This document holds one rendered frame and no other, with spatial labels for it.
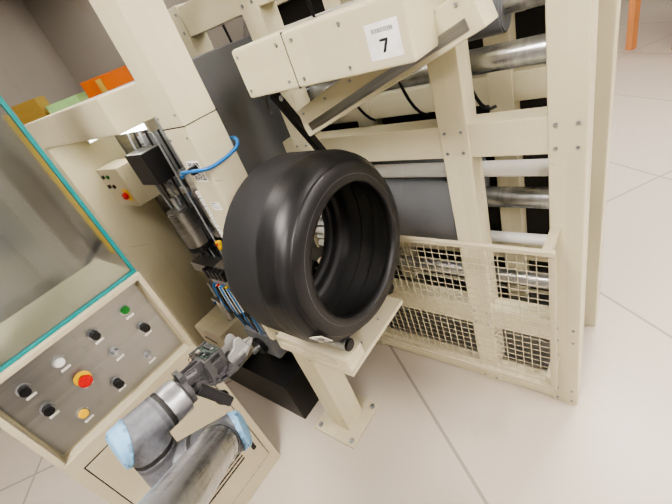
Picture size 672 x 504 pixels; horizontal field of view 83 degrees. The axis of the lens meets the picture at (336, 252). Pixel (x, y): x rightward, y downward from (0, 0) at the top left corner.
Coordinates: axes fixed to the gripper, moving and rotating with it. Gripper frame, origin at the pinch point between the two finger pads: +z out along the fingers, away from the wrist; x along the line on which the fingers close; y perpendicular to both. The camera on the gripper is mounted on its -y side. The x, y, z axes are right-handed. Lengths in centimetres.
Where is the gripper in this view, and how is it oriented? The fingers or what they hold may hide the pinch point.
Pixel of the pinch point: (249, 343)
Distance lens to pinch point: 107.9
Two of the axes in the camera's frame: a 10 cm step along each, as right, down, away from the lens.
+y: -2.4, -8.6, -4.6
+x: -7.7, -1.2, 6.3
